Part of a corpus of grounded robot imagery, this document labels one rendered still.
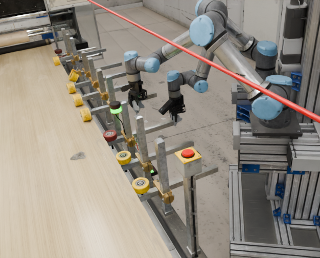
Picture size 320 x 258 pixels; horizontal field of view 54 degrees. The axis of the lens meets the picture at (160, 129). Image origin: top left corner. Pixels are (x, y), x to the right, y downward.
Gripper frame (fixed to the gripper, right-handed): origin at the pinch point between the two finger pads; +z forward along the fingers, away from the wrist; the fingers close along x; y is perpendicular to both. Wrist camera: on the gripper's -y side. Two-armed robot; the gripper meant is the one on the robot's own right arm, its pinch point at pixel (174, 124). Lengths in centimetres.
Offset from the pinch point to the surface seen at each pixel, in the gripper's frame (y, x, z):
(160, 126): -9.7, -1.5, -2.6
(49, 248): -85, -66, -7
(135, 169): -33.9, -14.4, 12.6
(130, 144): -32.8, -8.5, -2.0
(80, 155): -62, -14, -9
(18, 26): -74, 225, -35
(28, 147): -87, 12, -7
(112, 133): -40.0, -0.7, -7.8
